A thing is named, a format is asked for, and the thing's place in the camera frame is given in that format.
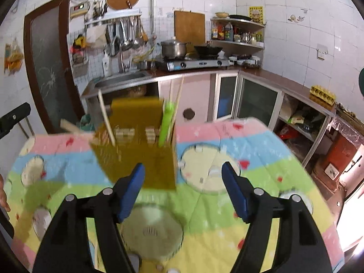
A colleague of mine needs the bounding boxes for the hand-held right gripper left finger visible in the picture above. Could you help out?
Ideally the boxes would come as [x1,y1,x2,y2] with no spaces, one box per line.
[33,163,146,273]

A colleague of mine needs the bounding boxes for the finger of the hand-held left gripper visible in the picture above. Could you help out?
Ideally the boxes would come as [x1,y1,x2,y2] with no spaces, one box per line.
[0,102,31,139]

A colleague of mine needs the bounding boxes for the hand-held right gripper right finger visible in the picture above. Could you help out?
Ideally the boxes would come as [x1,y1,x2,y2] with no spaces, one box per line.
[221,162,333,273]

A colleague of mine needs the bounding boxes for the yellow slotted utensil holder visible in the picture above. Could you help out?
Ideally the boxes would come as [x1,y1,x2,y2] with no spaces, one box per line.
[89,96,178,191]

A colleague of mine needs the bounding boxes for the green handled knife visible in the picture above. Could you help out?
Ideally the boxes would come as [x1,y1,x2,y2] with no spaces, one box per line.
[158,101,174,149]

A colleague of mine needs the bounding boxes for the bunch of wooden chopsticks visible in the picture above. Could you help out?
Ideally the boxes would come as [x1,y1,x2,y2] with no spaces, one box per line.
[98,76,184,149]

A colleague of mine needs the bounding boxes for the steel cup of utensils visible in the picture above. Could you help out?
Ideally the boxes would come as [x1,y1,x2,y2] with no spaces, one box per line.
[91,0,109,19]

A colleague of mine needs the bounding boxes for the row of hanging kitchen utensils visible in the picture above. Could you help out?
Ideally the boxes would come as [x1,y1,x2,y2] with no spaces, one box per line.
[105,17,149,58]

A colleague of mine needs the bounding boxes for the person's left hand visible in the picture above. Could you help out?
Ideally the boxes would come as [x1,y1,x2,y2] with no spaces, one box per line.
[0,174,11,212]

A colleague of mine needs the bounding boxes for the printed cartoon blanket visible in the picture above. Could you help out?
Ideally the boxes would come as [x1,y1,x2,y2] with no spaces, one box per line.
[5,116,346,273]

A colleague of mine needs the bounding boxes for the brown frosted glass door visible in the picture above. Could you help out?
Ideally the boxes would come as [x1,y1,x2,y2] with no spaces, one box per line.
[23,0,86,134]

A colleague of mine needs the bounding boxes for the hanging plastic bags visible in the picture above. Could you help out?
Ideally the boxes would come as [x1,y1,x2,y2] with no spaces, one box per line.
[3,41,25,76]

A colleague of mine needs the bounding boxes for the yellow black hanging items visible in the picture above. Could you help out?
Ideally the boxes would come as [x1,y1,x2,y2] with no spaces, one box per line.
[71,34,87,55]

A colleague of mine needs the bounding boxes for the white dish soap bottle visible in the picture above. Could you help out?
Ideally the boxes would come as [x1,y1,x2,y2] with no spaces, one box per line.
[101,53,111,76]

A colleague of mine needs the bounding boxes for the kitchen counter cabinets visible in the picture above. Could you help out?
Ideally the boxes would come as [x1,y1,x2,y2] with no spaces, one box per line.
[82,68,338,168]

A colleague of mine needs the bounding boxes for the red box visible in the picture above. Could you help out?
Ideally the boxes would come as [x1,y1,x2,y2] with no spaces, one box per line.
[315,133,358,188]

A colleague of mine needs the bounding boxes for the steel sink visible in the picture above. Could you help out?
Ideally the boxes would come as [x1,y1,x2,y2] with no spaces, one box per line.
[94,71,149,89]

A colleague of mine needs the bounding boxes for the white hanging cloth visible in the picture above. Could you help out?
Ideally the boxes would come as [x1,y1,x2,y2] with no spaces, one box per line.
[85,28,107,48]

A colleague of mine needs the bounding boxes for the steel faucet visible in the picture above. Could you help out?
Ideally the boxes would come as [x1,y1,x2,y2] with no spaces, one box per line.
[112,37,129,73]

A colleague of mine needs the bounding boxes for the plastic covered side table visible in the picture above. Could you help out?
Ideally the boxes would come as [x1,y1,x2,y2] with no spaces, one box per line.
[332,106,364,146]

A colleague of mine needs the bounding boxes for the yellow egg carton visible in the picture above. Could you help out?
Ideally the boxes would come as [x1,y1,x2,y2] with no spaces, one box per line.
[309,84,337,104]

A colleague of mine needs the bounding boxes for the cluster of dishes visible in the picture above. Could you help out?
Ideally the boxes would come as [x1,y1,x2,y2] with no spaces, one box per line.
[229,54,261,69]

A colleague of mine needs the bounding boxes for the steel gas stove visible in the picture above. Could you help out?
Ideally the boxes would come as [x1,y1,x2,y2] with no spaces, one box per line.
[155,56,230,72]

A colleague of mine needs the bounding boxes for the black wok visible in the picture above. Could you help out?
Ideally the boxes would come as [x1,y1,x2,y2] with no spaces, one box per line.
[194,43,224,59]

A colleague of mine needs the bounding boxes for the steel pot with lid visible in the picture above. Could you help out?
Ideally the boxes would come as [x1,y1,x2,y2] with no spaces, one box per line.
[157,39,191,59]

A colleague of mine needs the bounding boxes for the steel corner shelf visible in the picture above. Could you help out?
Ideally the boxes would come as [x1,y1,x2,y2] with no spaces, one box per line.
[210,17,266,49]

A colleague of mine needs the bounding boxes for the cooking oil bottle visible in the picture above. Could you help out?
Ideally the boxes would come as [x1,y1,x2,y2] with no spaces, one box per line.
[224,22,234,42]

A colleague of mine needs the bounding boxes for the green round hanging board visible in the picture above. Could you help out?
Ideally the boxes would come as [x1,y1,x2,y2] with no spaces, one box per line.
[357,67,364,97]

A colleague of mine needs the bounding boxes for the rectangular wooden cutting board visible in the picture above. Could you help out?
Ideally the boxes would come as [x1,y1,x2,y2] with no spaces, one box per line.
[174,10,206,45]

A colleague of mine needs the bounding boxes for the wire wall basket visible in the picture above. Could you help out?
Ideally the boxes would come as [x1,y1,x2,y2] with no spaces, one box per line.
[71,52,88,69]

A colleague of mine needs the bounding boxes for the white wall electric box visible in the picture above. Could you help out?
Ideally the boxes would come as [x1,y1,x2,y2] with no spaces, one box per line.
[69,1,91,18]

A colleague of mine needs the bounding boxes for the steel wall rack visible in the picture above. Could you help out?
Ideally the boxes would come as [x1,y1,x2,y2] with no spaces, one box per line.
[83,9,142,26]

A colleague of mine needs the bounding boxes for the white wall socket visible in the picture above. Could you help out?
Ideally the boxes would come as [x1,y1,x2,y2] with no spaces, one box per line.
[316,44,329,60]

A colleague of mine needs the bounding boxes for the grey wall pipe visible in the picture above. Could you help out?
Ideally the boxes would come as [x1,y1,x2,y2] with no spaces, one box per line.
[150,0,156,35]

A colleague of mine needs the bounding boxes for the yellow wall poster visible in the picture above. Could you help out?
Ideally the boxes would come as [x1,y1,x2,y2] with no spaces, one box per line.
[249,5,265,24]

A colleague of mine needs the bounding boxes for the wall stickers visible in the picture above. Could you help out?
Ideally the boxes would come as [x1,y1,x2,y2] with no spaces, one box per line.
[287,9,308,23]

